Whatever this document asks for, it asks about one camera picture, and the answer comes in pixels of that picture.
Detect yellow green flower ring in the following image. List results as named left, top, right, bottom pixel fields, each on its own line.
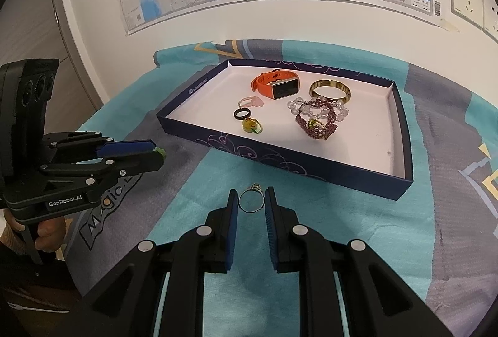
left=241, top=118, right=263, bottom=135

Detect grey door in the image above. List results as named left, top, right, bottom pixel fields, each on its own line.
left=0, top=0, right=110, bottom=114

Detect orange smartwatch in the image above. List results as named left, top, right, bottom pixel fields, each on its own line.
left=251, top=69, right=300, bottom=100

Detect purple bead bracelet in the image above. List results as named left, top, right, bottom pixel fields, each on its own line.
left=296, top=98, right=338, bottom=141

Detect yellow bangle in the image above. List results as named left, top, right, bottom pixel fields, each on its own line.
left=309, top=79, right=353, bottom=105

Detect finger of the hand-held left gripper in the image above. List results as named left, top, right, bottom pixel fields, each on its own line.
left=45, top=131, right=157, bottom=159
left=39, top=150, right=164, bottom=185

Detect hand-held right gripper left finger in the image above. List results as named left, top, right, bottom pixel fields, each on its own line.
left=68, top=188, right=239, bottom=337

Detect person's left hand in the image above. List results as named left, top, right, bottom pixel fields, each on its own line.
left=4, top=210, right=67, bottom=253

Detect silver ring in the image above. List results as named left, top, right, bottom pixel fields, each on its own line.
left=238, top=182, right=266, bottom=213

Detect pink ring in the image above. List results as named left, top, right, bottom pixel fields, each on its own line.
left=238, top=96, right=265, bottom=109

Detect person's left forearm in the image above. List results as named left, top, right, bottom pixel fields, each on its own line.
left=0, top=222, right=78, bottom=307

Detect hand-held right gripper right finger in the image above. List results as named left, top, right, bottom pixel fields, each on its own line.
left=265, top=186, right=454, bottom=337

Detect navy cardboard box tray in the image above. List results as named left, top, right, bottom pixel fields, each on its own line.
left=156, top=59, right=414, bottom=201

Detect clear bead bracelet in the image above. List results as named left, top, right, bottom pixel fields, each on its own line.
left=287, top=97, right=349, bottom=122

